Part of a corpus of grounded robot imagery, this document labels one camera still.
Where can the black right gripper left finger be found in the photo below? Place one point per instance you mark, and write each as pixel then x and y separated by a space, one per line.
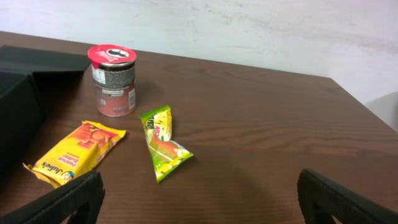
pixel 78 201

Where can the red Pringles can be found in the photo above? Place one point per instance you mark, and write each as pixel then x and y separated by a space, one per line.
pixel 113 69

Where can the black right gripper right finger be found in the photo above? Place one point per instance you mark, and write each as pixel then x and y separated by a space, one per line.
pixel 324 201

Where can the green yellow snack packet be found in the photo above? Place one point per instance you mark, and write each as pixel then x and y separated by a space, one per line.
pixel 166 154

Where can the yellow peanut butter biscuit packet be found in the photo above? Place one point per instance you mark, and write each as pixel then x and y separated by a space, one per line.
pixel 78 153

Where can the black open box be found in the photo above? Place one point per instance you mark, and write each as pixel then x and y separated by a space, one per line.
pixel 22 113

